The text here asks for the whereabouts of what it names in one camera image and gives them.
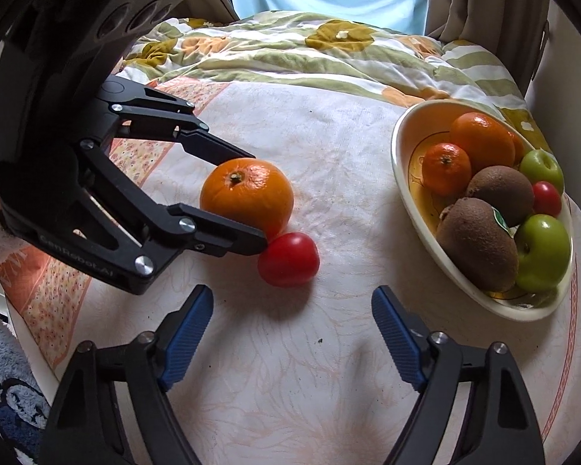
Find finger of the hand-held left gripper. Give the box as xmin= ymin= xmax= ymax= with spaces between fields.
xmin=101 ymin=77 xmax=257 ymax=165
xmin=77 ymin=138 xmax=269 ymax=296

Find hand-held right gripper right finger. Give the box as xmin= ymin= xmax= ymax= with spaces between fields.
xmin=371 ymin=286 xmax=547 ymax=465

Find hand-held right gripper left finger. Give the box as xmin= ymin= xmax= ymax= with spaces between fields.
xmin=39 ymin=284 xmax=215 ymax=465

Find orange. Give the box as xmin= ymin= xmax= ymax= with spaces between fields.
xmin=449 ymin=112 xmax=516 ymax=172
xmin=200 ymin=158 xmax=294 ymax=240

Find small red tomato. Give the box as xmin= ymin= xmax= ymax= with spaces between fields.
xmin=258 ymin=232 xmax=320 ymax=288
xmin=531 ymin=181 xmax=562 ymax=218

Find kiwi with green sticker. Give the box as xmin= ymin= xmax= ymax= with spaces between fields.
xmin=436 ymin=198 xmax=520 ymax=291

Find cream bowl with yellow print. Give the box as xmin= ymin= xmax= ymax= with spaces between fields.
xmin=391 ymin=99 xmax=574 ymax=321

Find large green apple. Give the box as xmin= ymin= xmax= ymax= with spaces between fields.
xmin=513 ymin=214 xmax=573 ymax=294

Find brown kiwi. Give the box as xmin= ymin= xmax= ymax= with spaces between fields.
xmin=466 ymin=165 xmax=535 ymax=227

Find green and yellow floral quilt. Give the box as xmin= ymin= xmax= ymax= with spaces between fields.
xmin=111 ymin=10 xmax=553 ymax=151

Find fuzzy blue and white robe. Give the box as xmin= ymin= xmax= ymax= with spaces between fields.
xmin=0 ymin=300 xmax=54 ymax=451

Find small green apple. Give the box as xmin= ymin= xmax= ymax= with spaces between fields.
xmin=519 ymin=148 xmax=565 ymax=195

